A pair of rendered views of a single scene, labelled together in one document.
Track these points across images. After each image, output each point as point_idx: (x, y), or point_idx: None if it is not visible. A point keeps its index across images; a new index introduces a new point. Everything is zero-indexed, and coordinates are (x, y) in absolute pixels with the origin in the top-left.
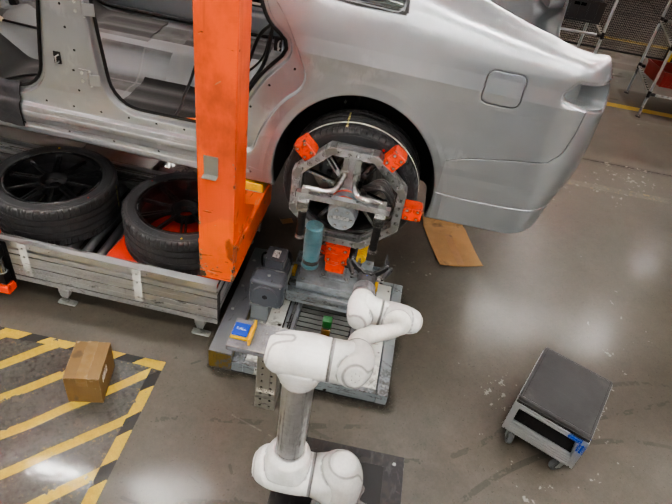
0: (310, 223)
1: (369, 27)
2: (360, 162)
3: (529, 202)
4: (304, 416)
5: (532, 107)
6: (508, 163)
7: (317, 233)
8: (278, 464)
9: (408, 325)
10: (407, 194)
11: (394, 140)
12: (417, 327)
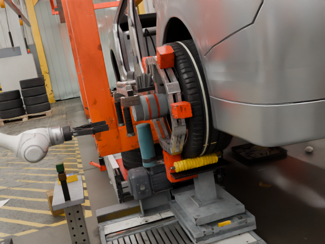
0: (142, 123)
1: None
2: (151, 65)
3: (260, 91)
4: None
5: None
6: (229, 39)
7: (138, 129)
8: None
9: (15, 144)
10: (185, 96)
11: (183, 48)
12: (22, 151)
